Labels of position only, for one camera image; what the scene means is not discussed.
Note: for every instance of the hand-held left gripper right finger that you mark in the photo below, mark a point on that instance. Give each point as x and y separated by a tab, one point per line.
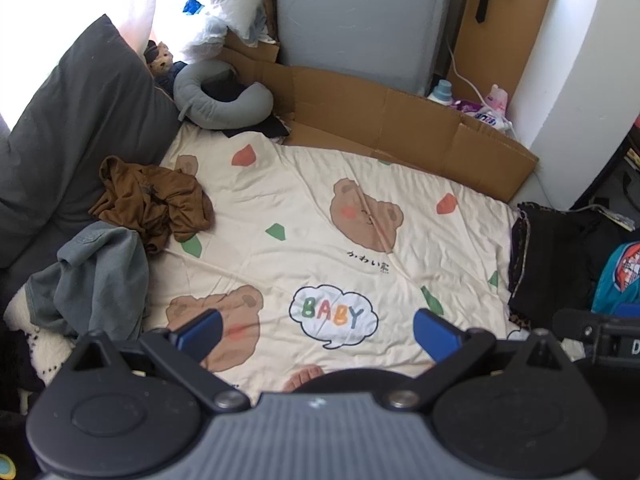
440	334

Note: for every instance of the dark grey pillow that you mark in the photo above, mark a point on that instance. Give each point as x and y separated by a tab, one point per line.
75	125

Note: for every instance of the person's foot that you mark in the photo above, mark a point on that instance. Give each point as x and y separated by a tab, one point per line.
302	377

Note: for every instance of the pink bottle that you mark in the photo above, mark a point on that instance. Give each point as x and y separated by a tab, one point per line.
496	100

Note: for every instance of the leopard print cloth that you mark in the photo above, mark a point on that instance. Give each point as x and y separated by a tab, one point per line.
517	320

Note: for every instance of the brown board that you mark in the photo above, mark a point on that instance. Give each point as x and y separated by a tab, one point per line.
505	35

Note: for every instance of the pale pink hanging garment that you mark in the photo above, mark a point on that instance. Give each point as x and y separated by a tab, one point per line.
140	10

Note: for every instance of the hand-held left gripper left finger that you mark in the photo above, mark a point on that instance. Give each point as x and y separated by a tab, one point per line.
200	332

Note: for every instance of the small stuffed toy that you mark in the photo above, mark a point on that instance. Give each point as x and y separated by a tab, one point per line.
160	57

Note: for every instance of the black clothes pile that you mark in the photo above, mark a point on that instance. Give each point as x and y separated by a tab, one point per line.
555	255

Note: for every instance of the white fluffy cloth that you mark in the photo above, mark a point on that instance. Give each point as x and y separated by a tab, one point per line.
45	355

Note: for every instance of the grey plastic-wrapped appliance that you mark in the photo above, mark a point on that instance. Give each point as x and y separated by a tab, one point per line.
360	20

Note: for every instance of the brown printed t-shirt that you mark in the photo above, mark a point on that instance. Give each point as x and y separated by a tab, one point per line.
150	195

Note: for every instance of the grey neck pillow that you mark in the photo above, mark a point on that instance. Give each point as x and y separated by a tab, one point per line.
225	112

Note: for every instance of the blue detergent bottle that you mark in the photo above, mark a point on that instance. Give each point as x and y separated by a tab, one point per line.
441	92

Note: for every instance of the blue plastic scrap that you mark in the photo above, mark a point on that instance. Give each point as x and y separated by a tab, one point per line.
192	6

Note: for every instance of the cream bear print blanket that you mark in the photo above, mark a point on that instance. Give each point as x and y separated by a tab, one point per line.
300	200

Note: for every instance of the clear plastic bag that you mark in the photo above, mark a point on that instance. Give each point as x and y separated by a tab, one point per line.
205	35

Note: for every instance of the purple packet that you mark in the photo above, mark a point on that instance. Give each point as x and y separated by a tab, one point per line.
465	106

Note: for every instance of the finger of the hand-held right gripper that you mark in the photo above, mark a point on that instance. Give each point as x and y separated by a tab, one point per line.
572	325

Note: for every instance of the grey-blue sweatshirt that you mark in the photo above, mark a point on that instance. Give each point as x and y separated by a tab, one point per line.
90	280

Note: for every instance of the blue printed bag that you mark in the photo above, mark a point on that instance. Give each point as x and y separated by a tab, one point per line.
622	275

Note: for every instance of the flattened cardboard sheet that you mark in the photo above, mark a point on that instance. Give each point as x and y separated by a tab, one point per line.
375	115

